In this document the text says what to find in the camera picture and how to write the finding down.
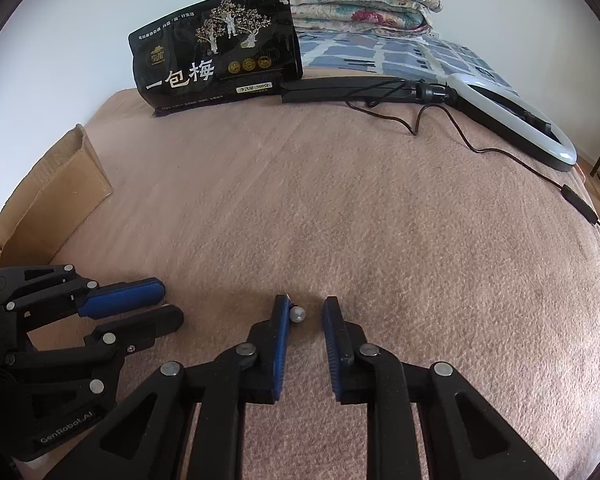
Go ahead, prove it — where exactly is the white pearl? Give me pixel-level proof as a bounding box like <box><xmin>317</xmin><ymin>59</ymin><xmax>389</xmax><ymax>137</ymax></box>
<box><xmin>289</xmin><ymin>306</ymin><xmax>306</xmax><ymax>324</ymax></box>

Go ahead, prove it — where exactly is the open cardboard box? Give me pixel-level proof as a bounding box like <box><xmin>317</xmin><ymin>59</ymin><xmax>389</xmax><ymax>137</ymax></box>
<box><xmin>0</xmin><ymin>124</ymin><xmax>112</xmax><ymax>269</ymax></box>

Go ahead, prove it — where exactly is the black snack bag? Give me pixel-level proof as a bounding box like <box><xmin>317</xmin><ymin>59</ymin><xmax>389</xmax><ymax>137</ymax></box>
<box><xmin>129</xmin><ymin>0</ymin><xmax>303</xmax><ymax>116</ymax></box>

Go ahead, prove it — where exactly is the blue checked bed sheet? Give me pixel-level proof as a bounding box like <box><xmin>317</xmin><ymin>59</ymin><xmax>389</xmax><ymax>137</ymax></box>
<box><xmin>298</xmin><ymin>30</ymin><xmax>513</xmax><ymax>91</ymax></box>

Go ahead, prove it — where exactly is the folded floral quilt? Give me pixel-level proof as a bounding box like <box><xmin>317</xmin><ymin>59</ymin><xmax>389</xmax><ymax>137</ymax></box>
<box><xmin>244</xmin><ymin>0</ymin><xmax>444</xmax><ymax>37</ymax></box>

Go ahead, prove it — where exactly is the black tripod handle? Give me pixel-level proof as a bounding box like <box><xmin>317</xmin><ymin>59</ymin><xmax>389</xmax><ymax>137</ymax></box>
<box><xmin>280</xmin><ymin>76</ymin><xmax>458</xmax><ymax>105</ymax></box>

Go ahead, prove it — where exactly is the white ring light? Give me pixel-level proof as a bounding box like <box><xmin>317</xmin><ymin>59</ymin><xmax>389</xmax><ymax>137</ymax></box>
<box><xmin>445</xmin><ymin>73</ymin><xmax>577</xmax><ymax>172</ymax></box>

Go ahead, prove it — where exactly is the black power cable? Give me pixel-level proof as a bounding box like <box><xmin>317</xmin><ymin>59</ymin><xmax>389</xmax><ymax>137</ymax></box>
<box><xmin>344</xmin><ymin>94</ymin><xmax>600</xmax><ymax>246</ymax></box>

